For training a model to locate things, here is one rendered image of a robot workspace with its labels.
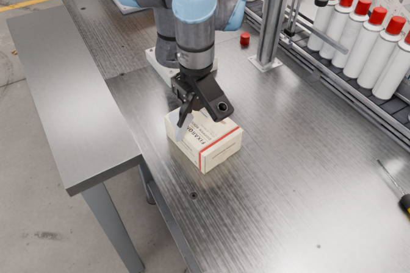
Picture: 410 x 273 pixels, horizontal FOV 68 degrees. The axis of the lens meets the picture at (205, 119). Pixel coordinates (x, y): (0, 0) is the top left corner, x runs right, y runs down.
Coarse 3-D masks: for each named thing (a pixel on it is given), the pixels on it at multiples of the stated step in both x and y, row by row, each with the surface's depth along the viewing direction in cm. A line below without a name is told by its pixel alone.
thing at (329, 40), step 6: (288, 12) 99; (300, 18) 96; (300, 24) 96; (306, 24) 94; (312, 30) 93; (318, 30) 92; (318, 36) 92; (324, 36) 90; (330, 42) 88; (336, 42) 88; (336, 48) 87; (342, 48) 86
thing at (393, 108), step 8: (256, 0) 122; (248, 8) 118; (256, 8) 118; (296, 24) 109; (280, 32) 106; (296, 32) 106; (304, 32) 106; (296, 40) 103; (304, 40) 103; (304, 48) 100; (312, 56) 97; (328, 64) 94; (336, 72) 91; (344, 80) 89; (352, 80) 89; (360, 88) 86; (368, 96) 84; (392, 96) 84; (376, 104) 82; (384, 104) 82; (392, 104) 82; (400, 104) 82; (408, 104) 82; (392, 112) 80; (400, 112) 80; (408, 112) 80; (400, 120) 78; (408, 128) 77
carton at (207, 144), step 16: (192, 112) 77; (192, 128) 73; (208, 128) 73; (224, 128) 73; (240, 128) 73; (176, 144) 79; (192, 144) 70; (208, 144) 70; (224, 144) 70; (240, 144) 76; (192, 160) 75; (208, 160) 70; (224, 160) 76
